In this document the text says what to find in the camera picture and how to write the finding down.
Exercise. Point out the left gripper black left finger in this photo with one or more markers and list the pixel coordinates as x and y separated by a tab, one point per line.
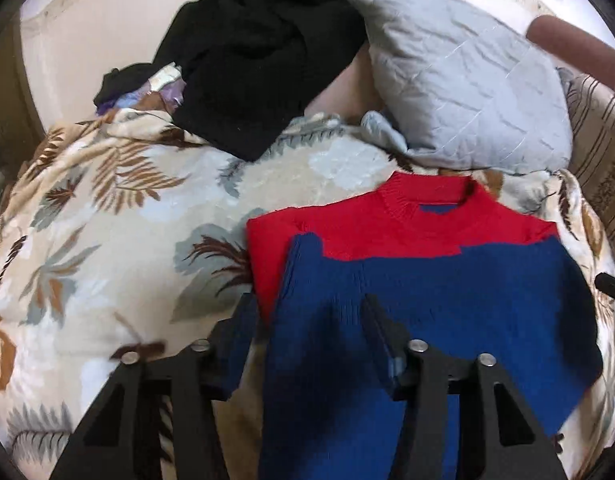
119	436

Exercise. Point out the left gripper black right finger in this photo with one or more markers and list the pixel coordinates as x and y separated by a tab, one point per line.
499	436

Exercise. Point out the red and blue knit sweater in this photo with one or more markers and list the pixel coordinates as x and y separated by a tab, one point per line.
461	271

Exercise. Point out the small purple clothes pile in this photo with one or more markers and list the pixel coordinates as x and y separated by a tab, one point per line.
152	92

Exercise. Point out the striped brown headboard cushion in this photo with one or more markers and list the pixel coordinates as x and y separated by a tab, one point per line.
591	107

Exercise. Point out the leaf pattern fleece blanket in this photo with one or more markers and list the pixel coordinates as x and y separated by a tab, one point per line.
113	241

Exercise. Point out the brown pink bolster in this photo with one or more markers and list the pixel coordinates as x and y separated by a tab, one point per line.
574	46

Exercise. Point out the grey quilted pillow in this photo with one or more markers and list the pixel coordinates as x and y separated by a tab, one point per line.
462	90

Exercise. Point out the wooden glass wardrobe door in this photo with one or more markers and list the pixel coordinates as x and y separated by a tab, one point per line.
20	127

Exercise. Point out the black garment pile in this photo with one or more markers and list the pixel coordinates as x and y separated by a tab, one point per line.
249	66

